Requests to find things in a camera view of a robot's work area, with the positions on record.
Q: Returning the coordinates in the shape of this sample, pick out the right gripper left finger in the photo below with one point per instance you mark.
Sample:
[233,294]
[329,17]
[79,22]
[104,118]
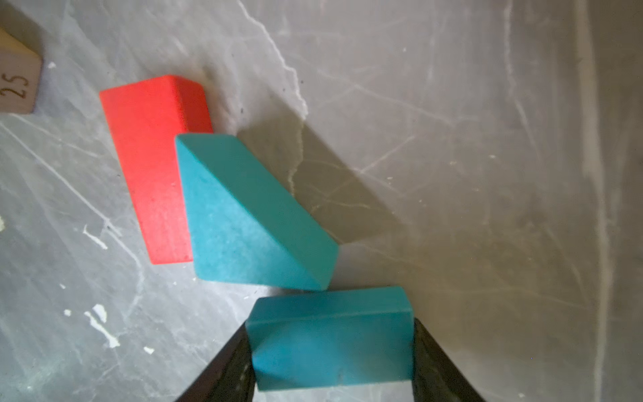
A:
[229,376]

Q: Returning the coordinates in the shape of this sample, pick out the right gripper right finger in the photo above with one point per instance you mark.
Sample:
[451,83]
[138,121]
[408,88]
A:
[435,377]

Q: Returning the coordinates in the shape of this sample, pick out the teal rectangular block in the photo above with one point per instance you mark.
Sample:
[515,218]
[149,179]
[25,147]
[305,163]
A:
[332,338]

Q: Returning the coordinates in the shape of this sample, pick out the teal triangular block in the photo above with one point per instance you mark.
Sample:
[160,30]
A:
[245,227]

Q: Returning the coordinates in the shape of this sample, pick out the red rectangular block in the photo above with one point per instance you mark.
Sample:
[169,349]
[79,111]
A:
[144,119]

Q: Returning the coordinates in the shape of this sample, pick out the natural wood block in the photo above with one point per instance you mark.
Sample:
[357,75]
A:
[20,76]

